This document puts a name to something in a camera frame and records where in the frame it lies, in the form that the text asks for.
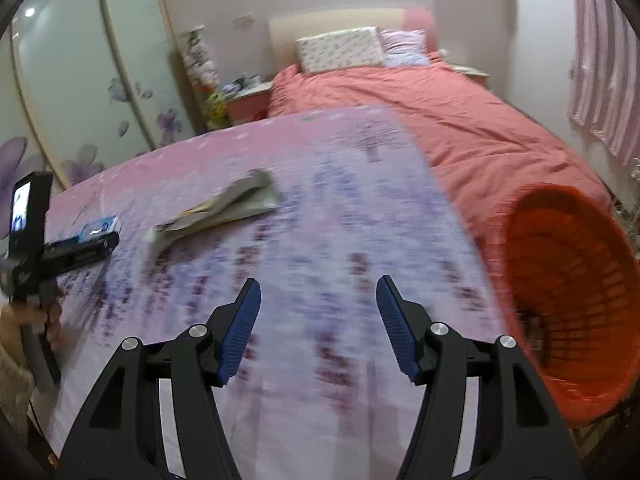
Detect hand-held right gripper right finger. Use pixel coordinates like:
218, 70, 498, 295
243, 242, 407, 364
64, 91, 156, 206
376, 275, 586, 480

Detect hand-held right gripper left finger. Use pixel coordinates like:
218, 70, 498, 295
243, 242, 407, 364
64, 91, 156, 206
52, 277, 262, 480

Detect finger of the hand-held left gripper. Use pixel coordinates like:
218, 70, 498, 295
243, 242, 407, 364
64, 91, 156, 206
42, 232, 121, 277

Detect blue packet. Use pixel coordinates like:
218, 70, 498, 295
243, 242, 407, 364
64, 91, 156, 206
80, 216, 119, 241

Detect red plastic basket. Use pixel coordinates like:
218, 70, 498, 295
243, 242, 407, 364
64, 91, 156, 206
477, 185, 640, 422

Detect person's left hand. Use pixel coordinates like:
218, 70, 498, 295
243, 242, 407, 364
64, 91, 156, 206
0, 290, 64, 356

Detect grey folded cloth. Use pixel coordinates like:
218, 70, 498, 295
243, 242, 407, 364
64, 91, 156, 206
150, 170, 279, 254

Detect pink printed blanket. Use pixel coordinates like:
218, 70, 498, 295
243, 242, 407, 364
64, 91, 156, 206
30, 105, 512, 480

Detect flower print sliding wardrobe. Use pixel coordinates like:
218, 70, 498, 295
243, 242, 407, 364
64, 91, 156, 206
0, 0, 202, 192

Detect hanging plush toys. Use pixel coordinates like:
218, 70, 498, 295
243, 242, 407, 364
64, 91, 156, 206
181, 27, 227, 131

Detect salmon duvet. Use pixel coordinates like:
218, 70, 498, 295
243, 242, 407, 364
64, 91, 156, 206
267, 52, 614, 241

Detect pink and white nightstand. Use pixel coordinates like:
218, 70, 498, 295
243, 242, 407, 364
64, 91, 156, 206
225, 82, 274, 123

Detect small items on nightstand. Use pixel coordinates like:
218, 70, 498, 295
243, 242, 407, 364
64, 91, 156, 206
222, 75, 262, 94

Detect pink striped pillow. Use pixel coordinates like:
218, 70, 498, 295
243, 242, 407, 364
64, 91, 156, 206
380, 29, 431, 67

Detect white floral pillow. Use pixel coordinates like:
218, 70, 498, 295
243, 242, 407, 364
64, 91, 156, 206
295, 26, 386, 75

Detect beige and pink headboard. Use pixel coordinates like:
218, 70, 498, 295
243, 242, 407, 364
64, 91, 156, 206
267, 7, 437, 76

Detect pink striped curtain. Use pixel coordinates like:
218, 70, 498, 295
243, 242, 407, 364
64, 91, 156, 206
565, 0, 640, 167

